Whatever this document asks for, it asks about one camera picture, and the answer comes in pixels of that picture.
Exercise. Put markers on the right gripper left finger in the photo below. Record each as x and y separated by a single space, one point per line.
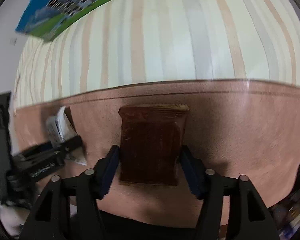
67 208

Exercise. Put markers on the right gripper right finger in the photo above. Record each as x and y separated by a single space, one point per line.
249 217

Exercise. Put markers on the white snack packet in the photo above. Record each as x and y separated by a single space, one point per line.
60 129

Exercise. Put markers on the dark red sauce packet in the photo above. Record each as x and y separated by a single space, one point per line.
151 136

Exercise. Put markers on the striped cream pink blanket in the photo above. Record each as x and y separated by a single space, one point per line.
234 63

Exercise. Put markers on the cardboard milk carton box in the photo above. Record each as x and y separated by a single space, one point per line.
46 19

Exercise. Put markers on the white wall socket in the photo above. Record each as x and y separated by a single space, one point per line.
13 41

